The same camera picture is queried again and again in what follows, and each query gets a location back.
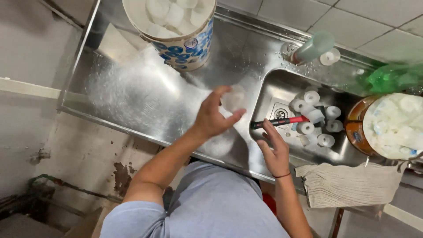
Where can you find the white bucket with blue print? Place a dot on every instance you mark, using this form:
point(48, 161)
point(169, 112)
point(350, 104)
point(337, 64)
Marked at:
point(185, 53)

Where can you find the group of white rolls in sink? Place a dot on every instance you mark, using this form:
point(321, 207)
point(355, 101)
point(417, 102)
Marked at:
point(310, 97)

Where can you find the green plastic bag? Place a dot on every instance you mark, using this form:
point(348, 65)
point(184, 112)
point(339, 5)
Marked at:
point(393, 77)

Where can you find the single white tape roll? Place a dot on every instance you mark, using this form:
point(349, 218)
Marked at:
point(329, 57)

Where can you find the translucent white plastic roll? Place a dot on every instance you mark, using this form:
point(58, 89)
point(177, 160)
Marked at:
point(234, 98)

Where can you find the beige ribbed cloth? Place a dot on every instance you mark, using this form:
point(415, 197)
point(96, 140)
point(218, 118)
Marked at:
point(350, 185)

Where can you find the person's light blue shirt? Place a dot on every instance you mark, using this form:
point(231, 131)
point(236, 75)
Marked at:
point(211, 205)

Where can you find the person's right hand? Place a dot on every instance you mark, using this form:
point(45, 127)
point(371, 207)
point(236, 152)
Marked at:
point(277, 155)

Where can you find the red plastic object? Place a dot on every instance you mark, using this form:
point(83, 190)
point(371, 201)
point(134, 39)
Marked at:
point(270, 203)

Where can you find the person's left hand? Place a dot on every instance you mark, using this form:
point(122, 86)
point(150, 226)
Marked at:
point(208, 120)

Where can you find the heap of white rolls in bucket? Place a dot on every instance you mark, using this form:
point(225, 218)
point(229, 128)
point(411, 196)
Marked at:
point(171, 15)

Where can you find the rusty floor pipe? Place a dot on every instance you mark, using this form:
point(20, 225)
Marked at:
point(76, 189)

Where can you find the stainless steel sink unit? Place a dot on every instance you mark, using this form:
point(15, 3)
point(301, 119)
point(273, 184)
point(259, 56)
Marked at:
point(142, 96)

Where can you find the round metal sink drain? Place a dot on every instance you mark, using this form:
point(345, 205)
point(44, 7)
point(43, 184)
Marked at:
point(280, 114)

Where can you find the pile of white plastic pieces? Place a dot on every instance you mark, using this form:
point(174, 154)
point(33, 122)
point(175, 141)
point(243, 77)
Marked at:
point(393, 125)

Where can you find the brown plastic bucket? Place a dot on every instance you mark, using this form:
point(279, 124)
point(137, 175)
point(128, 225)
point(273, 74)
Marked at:
point(354, 129)

